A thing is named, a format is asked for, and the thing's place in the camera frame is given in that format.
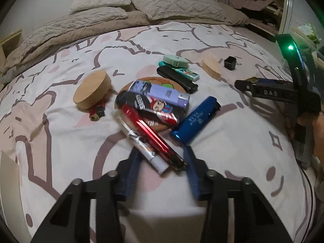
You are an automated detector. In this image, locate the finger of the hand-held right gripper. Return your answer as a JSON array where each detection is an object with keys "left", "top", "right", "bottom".
[
  {"left": 234, "top": 80, "right": 300, "bottom": 102},
  {"left": 256, "top": 78, "right": 296, "bottom": 88}
]

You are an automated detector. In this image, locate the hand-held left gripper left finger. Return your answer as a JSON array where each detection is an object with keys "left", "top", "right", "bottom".
[{"left": 30, "top": 149, "right": 145, "bottom": 243}]

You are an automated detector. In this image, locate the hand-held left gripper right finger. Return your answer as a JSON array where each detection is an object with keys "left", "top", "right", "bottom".
[{"left": 183, "top": 145, "right": 294, "bottom": 243}]

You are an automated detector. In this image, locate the clear white-tipped lighter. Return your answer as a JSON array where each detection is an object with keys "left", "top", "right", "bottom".
[{"left": 115, "top": 109, "right": 169, "bottom": 175}]

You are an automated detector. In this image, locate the shiny red lighter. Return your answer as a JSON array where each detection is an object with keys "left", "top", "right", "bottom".
[{"left": 119, "top": 105, "right": 188, "bottom": 171}]

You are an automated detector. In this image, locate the blue packet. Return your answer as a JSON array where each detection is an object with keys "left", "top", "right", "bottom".
[{"left": 170, "top": 96, "right": 221, "bottom": 146}]

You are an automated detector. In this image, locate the person's right forearm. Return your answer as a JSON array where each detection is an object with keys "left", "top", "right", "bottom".
[{"left": 311, "top": 111, "right": 324, "bottom": 190}]

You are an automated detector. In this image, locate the small black cube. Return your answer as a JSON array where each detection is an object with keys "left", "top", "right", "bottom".
[{"left": 224, "top": 56, "right": 237, "bottom": 71}]

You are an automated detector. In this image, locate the green white object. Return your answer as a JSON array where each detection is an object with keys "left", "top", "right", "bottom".
[{"left": 299, "top": 23, "right": 318, "bottom": 41}]

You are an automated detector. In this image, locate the half-oval wooden piece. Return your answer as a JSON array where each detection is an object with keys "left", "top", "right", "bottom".
[{"left": 201, "top": 52, "right": 221, "bottom": 80}]

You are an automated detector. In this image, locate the cartoon printed blanket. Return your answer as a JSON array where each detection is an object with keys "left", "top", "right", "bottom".
[{"left": 0, "top": 21, "right": 317, "bottom": 243}]

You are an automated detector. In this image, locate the dark clothes pile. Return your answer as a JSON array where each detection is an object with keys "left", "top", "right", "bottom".
[{"left": 250, "top": 5, "right": 281, "bottom": 26}]

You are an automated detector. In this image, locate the white wardrobe cabinet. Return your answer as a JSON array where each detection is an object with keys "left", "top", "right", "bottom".
[{"left": 218, "top": 0, "right": 324, "bottom": 41}]

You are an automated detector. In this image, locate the beige fleece blanket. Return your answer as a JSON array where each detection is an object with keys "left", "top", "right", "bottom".
[{"left": 0, "top": 9, "right": 250, "bottom": 81}]

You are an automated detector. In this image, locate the small red lighter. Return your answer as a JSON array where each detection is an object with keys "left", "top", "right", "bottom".
[{"left": 88, "top": 99, "right": 106, "bottom": 121}]

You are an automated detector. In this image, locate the teal printed lighter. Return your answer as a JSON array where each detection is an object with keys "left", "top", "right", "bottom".
[{"left": 173, "top": 67, "right": 200, "bottom": 80}]

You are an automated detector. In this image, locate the purple small box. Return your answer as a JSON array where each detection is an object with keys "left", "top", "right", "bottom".
[{"left": 129, "top": 80, "right": 190, "bottom": 109}]

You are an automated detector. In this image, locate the cork coaster green print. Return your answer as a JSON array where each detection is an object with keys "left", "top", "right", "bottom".
[{"left": 115, "top": 77, "right": 178, "bottom": 132}]

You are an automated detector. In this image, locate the round wooden lid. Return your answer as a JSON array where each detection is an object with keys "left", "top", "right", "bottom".
[{"left": 73, "top": 71, "right": 112, "bottom": 110}]

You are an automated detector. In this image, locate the mint round tape measure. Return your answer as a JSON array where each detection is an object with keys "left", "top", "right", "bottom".
[{"left": 159, "top": 54, "right": 189, "bottom": 69}]

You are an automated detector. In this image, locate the large textured beige pillow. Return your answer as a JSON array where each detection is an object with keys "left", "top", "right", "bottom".
[{"left": 130, "top": 0, "right": 229, "bottom": 22}]

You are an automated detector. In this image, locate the flat textured beige pillow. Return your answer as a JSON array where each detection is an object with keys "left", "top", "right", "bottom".
[{"left": 23, "top": 6, "right": 129, "bottom": 48}]

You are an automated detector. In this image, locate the wooden bedside shelf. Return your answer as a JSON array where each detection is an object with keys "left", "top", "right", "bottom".
[{"left": 0, "top": 29, "right": 23, "bottom": 64}]

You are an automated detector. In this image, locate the black cable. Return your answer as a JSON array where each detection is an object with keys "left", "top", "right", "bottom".
[{"left": 299, "top": 157, "right": 320, "bottom": 233}]

